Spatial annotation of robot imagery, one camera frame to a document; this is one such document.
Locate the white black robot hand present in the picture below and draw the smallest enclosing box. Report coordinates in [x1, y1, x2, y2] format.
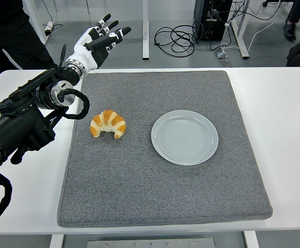
[71, 13, 132, 71]

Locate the golden croissant bread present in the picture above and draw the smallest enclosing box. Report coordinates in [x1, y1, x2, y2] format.
[89, 109, 127, 140]

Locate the round grey plate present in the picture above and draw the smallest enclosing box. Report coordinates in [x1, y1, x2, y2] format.
[151, 110, 219, 166]

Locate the grey metal plate with screws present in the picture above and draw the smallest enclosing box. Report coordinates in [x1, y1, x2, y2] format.
[87, 238, 216, 248]

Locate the white power strip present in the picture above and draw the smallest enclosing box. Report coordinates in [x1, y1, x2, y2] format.
[44, 21, 55, 36]

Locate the person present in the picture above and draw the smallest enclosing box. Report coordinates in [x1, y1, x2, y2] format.
[0, 0, 58, 86]

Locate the black computer tower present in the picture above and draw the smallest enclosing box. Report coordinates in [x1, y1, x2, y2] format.
[193, 0, 233, 42]

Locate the small grey floor adapter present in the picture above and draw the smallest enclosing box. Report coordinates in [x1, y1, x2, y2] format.
[213, 50, 231, 62]

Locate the grey fabric mat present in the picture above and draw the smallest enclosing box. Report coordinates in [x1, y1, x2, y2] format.
[57, 70, 274, 228]

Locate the white table leg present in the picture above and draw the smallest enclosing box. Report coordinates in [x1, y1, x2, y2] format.
[49, 235, 65, 248]
[244, 230, 259, 248]

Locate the person's leg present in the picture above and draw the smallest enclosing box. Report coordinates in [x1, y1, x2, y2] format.
[283, 0, 300, 41]

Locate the white desk leg post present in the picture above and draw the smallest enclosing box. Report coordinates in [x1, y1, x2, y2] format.
[141, 0, 150, 60]

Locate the coiled black floor cable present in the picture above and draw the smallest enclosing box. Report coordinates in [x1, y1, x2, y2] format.
[154, 20, 204, 57]

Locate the white desk frame foot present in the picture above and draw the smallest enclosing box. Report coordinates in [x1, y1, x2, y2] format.
[231, 0, 250, 59]

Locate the white floor cable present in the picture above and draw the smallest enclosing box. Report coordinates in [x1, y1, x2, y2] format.
[220, 15, 277, 52]

